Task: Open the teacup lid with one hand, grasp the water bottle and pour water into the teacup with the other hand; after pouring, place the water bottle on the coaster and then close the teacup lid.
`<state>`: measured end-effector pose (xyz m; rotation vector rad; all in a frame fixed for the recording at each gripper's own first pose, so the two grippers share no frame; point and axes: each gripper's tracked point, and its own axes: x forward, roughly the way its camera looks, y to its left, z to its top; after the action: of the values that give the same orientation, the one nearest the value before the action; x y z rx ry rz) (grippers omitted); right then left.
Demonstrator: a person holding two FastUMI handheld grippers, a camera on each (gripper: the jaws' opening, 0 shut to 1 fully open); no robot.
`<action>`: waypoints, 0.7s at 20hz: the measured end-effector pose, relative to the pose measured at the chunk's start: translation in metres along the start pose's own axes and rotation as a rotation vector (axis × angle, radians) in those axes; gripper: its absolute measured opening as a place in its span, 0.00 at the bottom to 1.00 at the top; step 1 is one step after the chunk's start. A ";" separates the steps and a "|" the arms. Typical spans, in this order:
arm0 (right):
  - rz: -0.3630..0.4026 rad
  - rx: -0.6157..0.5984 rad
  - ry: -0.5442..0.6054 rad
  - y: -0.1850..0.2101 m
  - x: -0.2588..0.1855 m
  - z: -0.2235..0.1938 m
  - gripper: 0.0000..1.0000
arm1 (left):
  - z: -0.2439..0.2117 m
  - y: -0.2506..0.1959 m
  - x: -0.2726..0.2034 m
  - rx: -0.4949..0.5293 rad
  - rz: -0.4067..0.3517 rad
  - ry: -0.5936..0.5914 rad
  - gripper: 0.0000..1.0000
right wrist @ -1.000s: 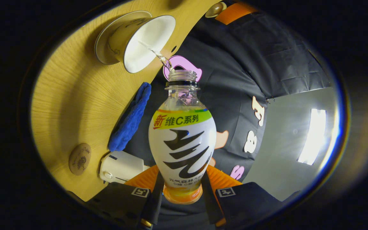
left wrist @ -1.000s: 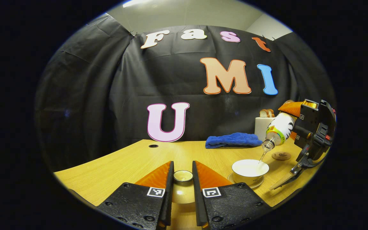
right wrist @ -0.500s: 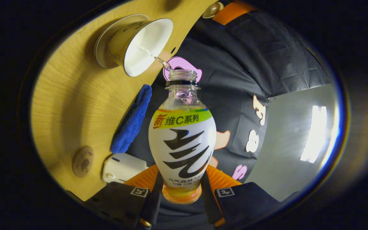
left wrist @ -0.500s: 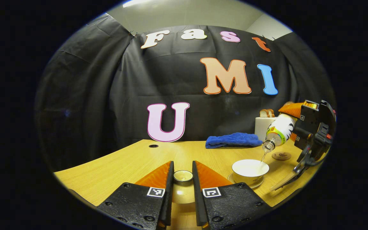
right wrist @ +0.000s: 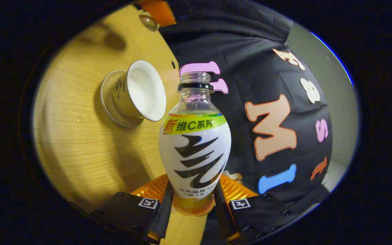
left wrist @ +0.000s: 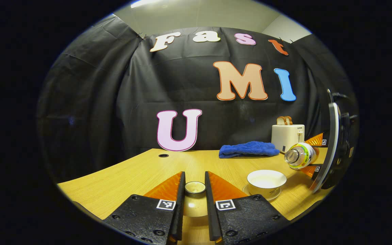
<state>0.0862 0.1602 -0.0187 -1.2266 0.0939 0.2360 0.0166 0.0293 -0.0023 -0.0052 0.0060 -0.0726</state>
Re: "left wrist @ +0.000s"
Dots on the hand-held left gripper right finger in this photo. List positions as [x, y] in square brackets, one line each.
[211, 211]

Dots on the cream ceramic saucer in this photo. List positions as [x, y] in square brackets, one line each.
[250, 193]

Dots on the bread slice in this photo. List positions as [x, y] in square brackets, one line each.
[280, 120]
[289, 120]

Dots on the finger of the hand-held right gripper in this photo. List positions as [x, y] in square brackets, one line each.
[318, 140]
[313, 171]

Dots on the black backdrop cloth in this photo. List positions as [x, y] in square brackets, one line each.
[114, 102]

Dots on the cream teacup lid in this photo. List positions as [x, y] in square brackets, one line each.
[195, 206]

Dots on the blue towel cloth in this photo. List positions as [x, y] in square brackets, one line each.
[247, 149]

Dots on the cream toaster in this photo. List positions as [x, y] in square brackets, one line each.
[284, 137]

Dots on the clear water bottle orange label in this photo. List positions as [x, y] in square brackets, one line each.
[301, 154]

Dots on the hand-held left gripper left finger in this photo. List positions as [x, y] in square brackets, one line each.
[179, 211]

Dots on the cream ceramic teacup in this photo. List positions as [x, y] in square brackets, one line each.
[267, 182]

